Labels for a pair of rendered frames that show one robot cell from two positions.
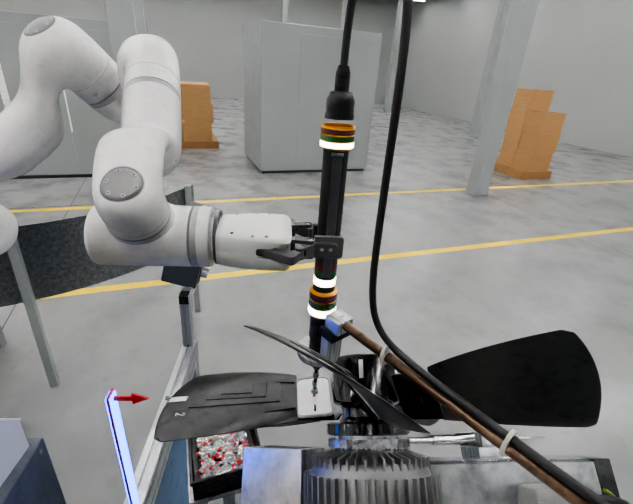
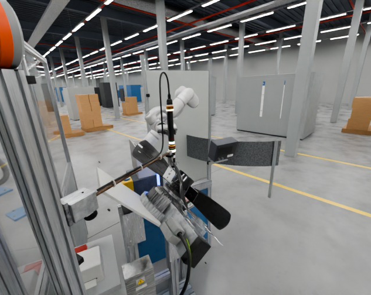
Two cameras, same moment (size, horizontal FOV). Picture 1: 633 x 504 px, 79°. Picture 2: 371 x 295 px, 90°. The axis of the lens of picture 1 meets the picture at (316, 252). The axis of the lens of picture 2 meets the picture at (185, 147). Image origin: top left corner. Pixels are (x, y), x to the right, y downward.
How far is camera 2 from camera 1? 109 cm
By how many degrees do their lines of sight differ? 64
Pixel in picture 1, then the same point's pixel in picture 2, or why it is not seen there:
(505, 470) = (179, 216)
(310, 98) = not seen: outside the picture
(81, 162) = (279, 130)
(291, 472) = not seen: hidden behind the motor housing
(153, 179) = (150, 113)
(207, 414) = not seen: hidden behind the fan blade
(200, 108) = (364, 111)
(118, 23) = (300, 74)
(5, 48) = (267, 87)
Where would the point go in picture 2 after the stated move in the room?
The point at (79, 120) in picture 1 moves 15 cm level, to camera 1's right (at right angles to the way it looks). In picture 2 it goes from (284, 113) to (288, 114)
